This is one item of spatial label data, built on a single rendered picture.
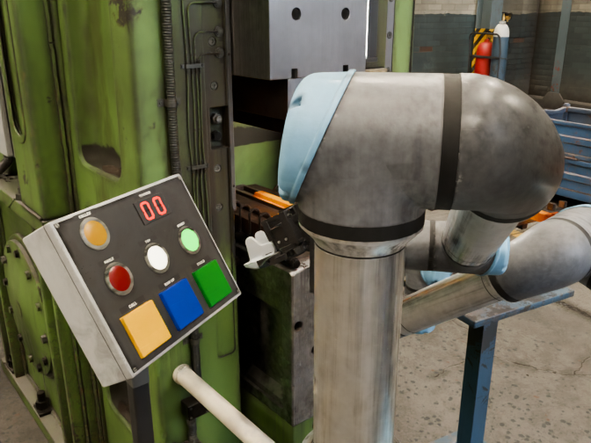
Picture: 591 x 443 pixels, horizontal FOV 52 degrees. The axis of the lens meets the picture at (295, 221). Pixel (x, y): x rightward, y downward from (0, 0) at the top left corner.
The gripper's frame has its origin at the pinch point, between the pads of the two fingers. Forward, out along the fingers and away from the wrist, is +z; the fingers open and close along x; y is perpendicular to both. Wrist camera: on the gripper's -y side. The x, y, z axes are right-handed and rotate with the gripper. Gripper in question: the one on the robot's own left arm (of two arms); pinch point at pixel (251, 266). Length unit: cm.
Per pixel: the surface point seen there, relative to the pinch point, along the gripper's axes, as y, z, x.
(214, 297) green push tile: -2.4, 10.0, 2.2
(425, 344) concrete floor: -90, 55, -165
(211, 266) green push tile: 2.9, 10.0, -1.3
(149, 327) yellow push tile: -0.1, 10.0, 19.8
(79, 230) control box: 19.4, 10.7, 22.6
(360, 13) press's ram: 39, -22, -55
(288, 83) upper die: 30.5, -6.1, -35.5
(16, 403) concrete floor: -21, 175, -47
